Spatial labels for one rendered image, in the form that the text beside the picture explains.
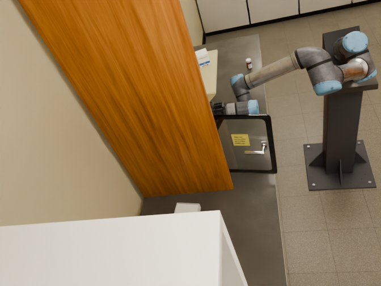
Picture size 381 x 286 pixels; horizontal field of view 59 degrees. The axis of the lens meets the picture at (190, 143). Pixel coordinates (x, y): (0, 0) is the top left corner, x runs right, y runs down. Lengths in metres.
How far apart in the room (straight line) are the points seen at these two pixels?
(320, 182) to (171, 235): 2.48
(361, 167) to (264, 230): 1.54
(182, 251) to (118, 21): 0.87
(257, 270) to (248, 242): 0.13
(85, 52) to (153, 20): 0.28
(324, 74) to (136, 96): 0.84
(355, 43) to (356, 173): 1.23
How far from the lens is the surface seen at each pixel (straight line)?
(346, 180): 2.91
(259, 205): 1.68
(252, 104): 1.66
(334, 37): 2.26
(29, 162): 1.18
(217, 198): 1.74
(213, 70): 1.51
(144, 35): 1.18
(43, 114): 1.27
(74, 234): 0.53
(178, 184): 1.74
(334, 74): 1.68
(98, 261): 0.49
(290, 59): 1.70
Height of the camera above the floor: 2.36
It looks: 45 degrees down
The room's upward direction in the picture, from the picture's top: 21 degrees counter-clockwise
